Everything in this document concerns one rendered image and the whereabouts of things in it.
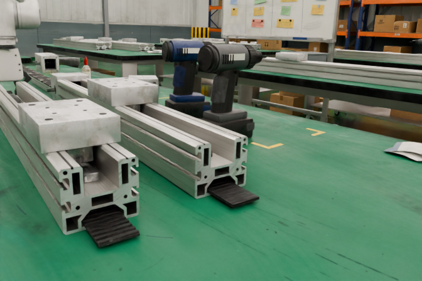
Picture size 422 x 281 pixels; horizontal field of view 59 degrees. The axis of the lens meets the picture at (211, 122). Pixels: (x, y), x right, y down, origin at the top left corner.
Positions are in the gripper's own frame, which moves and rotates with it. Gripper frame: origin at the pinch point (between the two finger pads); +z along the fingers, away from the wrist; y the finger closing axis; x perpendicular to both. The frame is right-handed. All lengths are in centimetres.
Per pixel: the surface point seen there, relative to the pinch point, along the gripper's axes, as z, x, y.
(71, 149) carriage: -5, 77, 1
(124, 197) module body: 0, 85, -3
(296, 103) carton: 66, -186, -341
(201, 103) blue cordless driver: -1, 42, -44
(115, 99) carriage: -7, 53, -14
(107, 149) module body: -5, 81, -2
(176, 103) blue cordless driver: -2, 40, -37
